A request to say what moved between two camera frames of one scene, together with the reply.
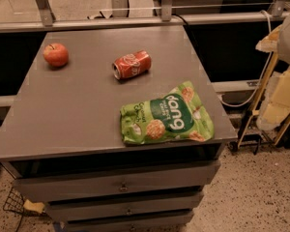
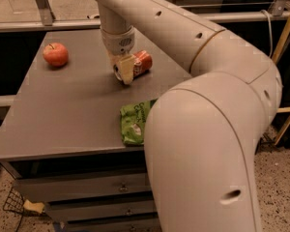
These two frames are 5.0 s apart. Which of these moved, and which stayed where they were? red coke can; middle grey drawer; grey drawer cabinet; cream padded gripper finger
Moved: cream padded gripper finger
Stayed: middle grey drawer; grey drawer cabinet; red coke can
